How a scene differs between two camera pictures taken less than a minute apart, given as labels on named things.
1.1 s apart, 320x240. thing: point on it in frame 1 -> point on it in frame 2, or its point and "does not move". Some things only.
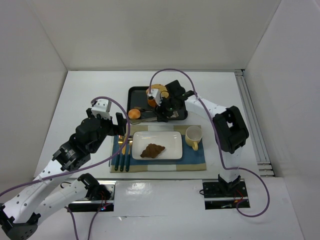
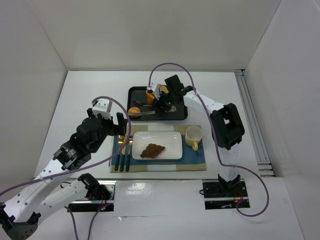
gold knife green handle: x=122 y=158 does not move
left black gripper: x=120 y=123 does not move
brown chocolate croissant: x=152 y=150 does not move
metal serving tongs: x=174 y=115 -> x=142 y=104
